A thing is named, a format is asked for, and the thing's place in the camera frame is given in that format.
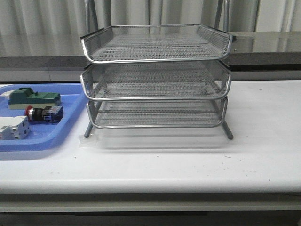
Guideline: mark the mesh tray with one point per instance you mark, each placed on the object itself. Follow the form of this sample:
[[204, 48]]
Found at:
[[156, 43], [157, 113], [159, 80]]

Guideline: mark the red emergency push button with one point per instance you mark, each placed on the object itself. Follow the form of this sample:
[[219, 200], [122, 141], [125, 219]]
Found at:
[[49, 114]]

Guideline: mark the blue plastic tray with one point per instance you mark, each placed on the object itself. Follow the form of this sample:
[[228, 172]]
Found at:
[[44, 135]]

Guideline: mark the green terminal block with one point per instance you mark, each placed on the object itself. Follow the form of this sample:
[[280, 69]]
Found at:
[[23, 97]]

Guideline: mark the white circuit breaker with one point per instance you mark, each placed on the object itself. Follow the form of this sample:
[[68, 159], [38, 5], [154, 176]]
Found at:
[[12, 128]]

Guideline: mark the grey stone counter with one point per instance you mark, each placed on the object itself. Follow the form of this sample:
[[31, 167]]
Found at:
[[251, 51]]

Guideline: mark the silver rack frame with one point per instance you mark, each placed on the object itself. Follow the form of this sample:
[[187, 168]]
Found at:
[[222, 14]]

